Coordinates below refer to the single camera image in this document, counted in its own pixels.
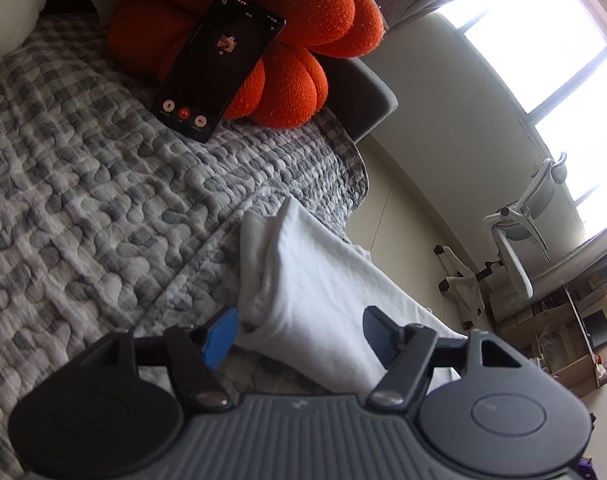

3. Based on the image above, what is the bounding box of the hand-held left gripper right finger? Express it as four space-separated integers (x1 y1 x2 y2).
362 306 534 408

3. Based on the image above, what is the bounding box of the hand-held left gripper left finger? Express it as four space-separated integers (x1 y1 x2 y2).
68 307 239 410

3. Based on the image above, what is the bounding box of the white t-shirt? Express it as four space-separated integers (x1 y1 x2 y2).
234 196 469 396

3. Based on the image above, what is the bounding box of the wooden shelf desk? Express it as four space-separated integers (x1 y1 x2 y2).
493 260 607 401

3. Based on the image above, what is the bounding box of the grey office chair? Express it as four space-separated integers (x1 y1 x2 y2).
433 152 569 326

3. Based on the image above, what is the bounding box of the grey checked quilted blanket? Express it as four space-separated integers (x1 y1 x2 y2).
0 12 371 480

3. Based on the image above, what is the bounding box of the black laptop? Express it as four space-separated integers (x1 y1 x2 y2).
581 310 607 356

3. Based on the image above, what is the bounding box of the grey fabric sofa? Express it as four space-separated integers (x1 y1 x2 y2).
34 0 399 143

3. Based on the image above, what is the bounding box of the black smartphone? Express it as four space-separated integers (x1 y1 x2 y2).
150 0 287 143

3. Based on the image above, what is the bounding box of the bright window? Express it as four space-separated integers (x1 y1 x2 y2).
433 0 607 241

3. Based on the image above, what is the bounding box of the orange pumpkin cushion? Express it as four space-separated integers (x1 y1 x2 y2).
106 0 385 130

